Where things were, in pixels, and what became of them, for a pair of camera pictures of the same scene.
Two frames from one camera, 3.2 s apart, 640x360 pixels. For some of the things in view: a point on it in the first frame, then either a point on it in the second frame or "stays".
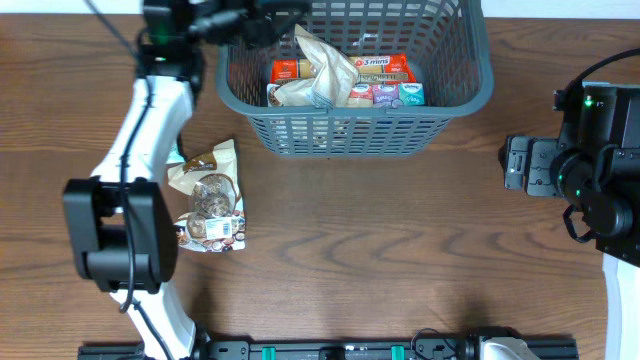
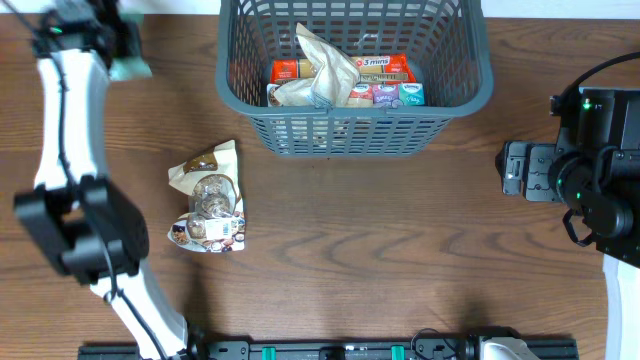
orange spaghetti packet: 370,68 stays
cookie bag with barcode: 207,184 stays
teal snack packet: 174,158 → 132,65
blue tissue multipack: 385,95 stays
